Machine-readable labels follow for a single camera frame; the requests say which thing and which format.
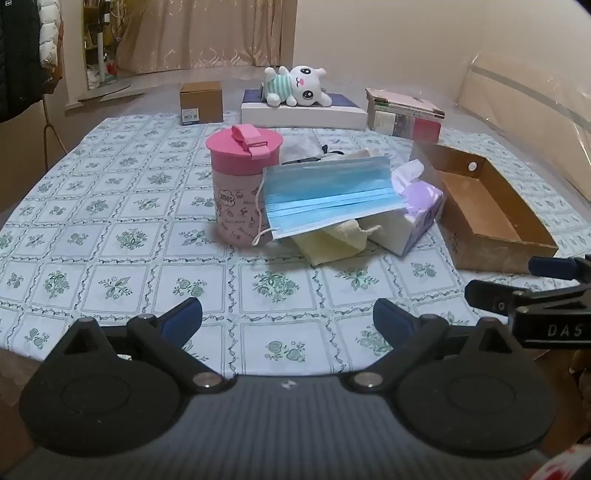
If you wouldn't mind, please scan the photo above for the plastic-wrapped wooden headboard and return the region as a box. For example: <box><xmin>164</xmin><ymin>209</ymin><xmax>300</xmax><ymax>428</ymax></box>
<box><xmin>455</xmin><ymin>51</ymin><xmax>591</xmax><ymax>182</ymax></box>

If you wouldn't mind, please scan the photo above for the flat white and blue box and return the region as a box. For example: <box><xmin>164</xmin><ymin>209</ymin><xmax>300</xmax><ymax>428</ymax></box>
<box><xmin>240</xmin><ymin>88</ymin><xmax>369</xmax><ymax>131</ymax></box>

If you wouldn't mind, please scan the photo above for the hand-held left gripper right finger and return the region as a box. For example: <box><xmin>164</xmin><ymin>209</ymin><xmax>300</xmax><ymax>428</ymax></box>
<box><xmin>347</xmin><ymin>298</ymin><xmax>527</xmax><ymax>393</ymax></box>

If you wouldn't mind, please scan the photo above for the white book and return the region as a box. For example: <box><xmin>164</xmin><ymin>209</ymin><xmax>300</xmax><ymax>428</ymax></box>
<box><xmin>373</xmin><ymin>111</ymin><xmax>396</xmax><ymax>136</ymax></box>

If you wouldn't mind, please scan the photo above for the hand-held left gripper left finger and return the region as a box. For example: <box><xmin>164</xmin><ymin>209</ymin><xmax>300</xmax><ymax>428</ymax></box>
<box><xmin>46</xmin><ymin>296</ymin><xmax>227</xmax><ymax>393</ymax></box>

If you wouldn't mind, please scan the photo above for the blue face mask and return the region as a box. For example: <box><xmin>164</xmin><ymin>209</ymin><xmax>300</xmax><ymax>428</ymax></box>
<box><xmin>253</xmin><ymin>156</ymin><xmax>394</xmax><ymax>246</ymax></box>

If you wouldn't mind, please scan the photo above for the black jacket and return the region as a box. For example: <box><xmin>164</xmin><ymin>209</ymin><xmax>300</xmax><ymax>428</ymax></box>
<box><xmin>0</xmin><ymin>0</ymin><xmax>63</xmax><ymax>124</ymax></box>

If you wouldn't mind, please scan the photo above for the mattress in clear plastic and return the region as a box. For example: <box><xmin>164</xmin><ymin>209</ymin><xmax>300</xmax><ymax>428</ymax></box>
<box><xmin>65</xmin><ymin>65</ymin><xmax>591</xmax><ymax>208</ymax></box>

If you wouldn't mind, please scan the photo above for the cluttered bookshelf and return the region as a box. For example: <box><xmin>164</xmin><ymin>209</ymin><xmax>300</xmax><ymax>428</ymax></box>
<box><xmin>82</xmin><ymin>0</ymin><xmax>133</xmax><ymax>92</ymax></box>

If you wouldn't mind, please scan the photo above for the beige curtain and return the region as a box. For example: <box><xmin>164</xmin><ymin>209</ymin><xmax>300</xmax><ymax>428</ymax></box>
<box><xmin>115</xmin><ymin>0</ymin><xmax>298</xmax><ymax>75</ymax></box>

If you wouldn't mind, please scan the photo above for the floral printed sheet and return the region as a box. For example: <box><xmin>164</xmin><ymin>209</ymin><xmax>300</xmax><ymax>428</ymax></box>
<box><xmin>0</xmin><ymin>111</ymin><xmax>591</xmax><ymax>377</ymax></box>

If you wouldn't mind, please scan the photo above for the white plush toy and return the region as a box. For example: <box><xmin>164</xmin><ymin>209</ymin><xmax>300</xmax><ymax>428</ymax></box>
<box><xmin>263</xmin><ymin>65</ymin><xmax>333</xmax><ymax>108</ymax></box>

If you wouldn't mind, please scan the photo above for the red white printed cloth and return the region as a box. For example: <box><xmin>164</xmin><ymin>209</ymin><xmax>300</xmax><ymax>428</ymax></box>
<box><xmin>526</xmin><ymin>443</ymin><xmax>591</xmax><ymax>480</ymax></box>

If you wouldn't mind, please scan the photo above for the pink book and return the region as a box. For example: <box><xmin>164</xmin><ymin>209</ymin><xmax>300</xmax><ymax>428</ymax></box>
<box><xmin>366</xmin><ymin>88</ymin><xmax>446</xmax><ymax>118</ymax></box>

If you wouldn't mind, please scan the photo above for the white sock black trim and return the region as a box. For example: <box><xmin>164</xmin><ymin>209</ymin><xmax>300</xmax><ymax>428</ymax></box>
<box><xmin>279</xmin><ymin>134</ymin><xmax>325</xmax><ymax>165</ymax></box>

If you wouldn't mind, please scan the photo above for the small closed cardboard box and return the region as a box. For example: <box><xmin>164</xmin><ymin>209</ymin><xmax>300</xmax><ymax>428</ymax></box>
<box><xmin>179</xmin><ymin>81</ymin><xmax>225</xmax><ymax>125</ymax></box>

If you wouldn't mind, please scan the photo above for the purple tissue box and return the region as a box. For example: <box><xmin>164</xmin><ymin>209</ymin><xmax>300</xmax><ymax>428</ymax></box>
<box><xmin>360</xmin><ymin>159</ymin><xmax>446</xmax><ymax>257</ymax></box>

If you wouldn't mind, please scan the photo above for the yellow terry cloth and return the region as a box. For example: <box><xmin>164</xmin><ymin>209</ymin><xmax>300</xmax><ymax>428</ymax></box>
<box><xmin>293</xmin><ymin>219</ymin><xmax>371</xmax><ymax>267</ymax></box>

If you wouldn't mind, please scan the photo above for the red book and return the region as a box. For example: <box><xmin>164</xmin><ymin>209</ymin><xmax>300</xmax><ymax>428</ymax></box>
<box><xmin>416</xmin><ymin>117</ymin><xmax>443</xmax><ymax>143</ymax></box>

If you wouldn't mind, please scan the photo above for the white puffer jacket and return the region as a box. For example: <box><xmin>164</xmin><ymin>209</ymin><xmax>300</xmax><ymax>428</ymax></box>
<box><xmin>37</xmin><ymin>0</ymin><xmax>64</xmax><ymax>68</ymax></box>

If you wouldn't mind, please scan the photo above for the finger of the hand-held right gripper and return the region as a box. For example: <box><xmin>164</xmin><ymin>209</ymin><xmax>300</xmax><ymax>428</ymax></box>
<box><xmin>529</xmin><ymin>254</ymin><xmax>591</xmax><ymax>282</ymax></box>
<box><xmin>464</xmin><ymin>279</ymin><xmax>522</xmax><ymax>318</ymax></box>

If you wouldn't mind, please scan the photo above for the pink lidded cup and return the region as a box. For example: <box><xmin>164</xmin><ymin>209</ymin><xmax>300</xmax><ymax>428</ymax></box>
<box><xmin>205</xmin><ymin>124</ymin><xmax>281</xmax><ymax>245</ymax></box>

